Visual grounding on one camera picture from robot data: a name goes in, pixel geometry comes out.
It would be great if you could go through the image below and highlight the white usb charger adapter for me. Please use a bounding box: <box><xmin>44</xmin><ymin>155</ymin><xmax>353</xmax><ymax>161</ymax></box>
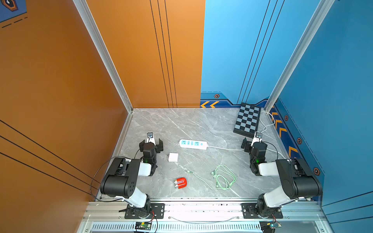
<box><xmin>168</xmin><ymin>152</ymin><xmax>179</xmax><ymax>163</ymax></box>

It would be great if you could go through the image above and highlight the green charging cable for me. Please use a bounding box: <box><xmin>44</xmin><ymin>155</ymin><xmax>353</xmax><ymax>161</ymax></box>
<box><xmin>176</xmin><ymin>162</ymin><xmax>237</xmax><ymax>191</ymax></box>

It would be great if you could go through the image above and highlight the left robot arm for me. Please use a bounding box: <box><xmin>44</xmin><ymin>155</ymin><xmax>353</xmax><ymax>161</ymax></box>
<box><xmin>100</xmin><ymin>137</ymin><xmax>163</xmax><ymax>218</ymax></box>

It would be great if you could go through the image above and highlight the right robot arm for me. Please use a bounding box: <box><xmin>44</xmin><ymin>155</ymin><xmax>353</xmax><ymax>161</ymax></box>
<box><xmin>241</xmin><ymin>139</ymin><xmax>322</xmax><ymax>218</ymax></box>

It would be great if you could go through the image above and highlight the red electric shaver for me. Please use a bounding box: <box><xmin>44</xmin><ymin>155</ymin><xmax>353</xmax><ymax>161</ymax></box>
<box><xmin>174</xmin><ymin>177</ymin><xmax>187</xmax><ymax>189</ymax></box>

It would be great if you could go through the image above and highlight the black grey chessboard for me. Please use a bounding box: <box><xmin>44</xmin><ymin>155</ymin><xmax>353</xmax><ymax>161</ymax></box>
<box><xmin>233</xmin><ymin>103</ymin><xmax>261</xmax><ymax>138</ymax></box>

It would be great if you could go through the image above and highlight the white power strip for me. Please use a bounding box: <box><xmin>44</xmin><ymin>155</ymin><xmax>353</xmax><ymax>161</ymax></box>
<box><xmin>178</xmin><ymin>139</ymin><xmax>208</xmax><ymax>150</ymax></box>

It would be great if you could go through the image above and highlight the left circuit board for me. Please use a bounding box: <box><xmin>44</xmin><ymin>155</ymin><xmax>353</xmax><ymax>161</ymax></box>
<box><xmin>135</xmin><ymin>222</ymin><xmax>152</xmax><ymax>232</ymax></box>

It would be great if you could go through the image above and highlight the circuit board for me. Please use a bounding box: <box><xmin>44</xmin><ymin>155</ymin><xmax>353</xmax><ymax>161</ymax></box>
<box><xmin>260</xmin><ymin>221</ymin><xmax>282</xmax><ymax>233</ymax></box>
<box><xmin>135</xmin><ymin>222</ymin><xmax>152</xmax><ymax>232</ymax></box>

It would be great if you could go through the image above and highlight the right circuit board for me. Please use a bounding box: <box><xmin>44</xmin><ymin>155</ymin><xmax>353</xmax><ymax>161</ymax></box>
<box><xmin>260</xmin><ymin>221</ymin><xmax>282</xmax><ymax>233</ymax></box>

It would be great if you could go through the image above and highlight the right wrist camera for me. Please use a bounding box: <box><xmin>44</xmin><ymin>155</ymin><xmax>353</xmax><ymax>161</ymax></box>
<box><xmin>252</xmin><ymin>132</ymin><xmax>263</xmax><ymax>145</ymax></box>

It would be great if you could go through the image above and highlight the white power strip cord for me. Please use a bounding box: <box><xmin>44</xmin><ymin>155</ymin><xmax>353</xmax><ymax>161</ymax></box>
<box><xmin>206</xmin><ymin>110</ymin><xmax>288</xmax><ymax>159</ymax></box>

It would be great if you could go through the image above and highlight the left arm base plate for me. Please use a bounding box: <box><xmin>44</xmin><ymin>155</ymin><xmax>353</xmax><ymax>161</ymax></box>
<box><xmin>124</xmin><ymin>203</ymin><xmax>165</xmax><ymax>219</ymax></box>

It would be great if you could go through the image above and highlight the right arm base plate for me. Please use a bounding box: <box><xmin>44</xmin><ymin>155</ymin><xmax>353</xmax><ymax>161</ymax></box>
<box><xmin>241</xmin><ymin>203</ymin><xmax>283</xmax><ymax>219</ymax></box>

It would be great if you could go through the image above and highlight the aluminium front rail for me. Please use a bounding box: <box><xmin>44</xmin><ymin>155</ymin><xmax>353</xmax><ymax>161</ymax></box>
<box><xmin>77</xmin><ymin>199</ymin><xmax>333</xmax><ymax>233</ymax></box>

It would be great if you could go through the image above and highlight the left aluminium corner post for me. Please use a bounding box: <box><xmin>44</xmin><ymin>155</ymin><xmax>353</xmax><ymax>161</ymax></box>
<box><xmin>73</xmin><ymin>0</ymin><xmax>133</xmax><ymax>114</ymax></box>

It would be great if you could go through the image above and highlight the aluminium corner post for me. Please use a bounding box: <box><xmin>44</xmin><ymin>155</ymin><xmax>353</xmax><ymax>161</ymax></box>
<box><xmin>73</xmin><ymin>0</ymin><xmax>133</xmax><ymax>114</ymax></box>
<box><xmin>264</xmin><ymin>0</ymin><xmax>335</xmax><ymax>112</ymax></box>

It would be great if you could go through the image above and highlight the right aluminium corner post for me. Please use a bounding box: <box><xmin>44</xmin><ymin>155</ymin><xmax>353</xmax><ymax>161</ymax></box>
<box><xmin>264</xmin><ymin>0</ymin><xmax>335</xmax><ymax>112</ymax></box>

